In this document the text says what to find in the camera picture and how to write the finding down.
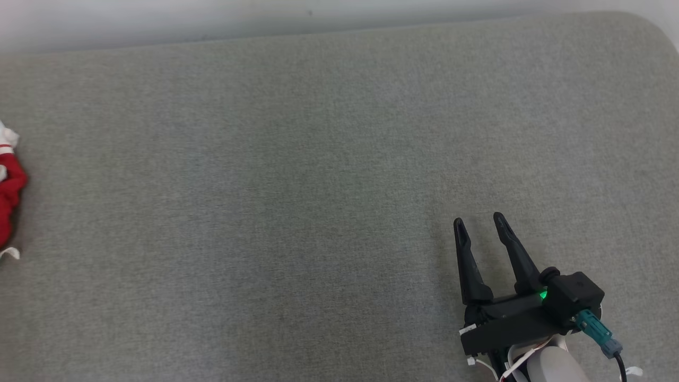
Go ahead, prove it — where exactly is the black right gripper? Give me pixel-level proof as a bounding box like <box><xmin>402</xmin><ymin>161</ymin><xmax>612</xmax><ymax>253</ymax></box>
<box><xmin>454</xmin><ymin>212</ymin><xmax>564</xmax><ymax>356</ymax></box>

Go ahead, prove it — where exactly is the red Bulls basketball jersey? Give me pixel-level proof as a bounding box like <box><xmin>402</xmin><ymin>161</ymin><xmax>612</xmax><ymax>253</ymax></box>
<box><xmin>0</xmin><ymin>121</ymin><xmax>28</xmax><ymax>261</ymax></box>

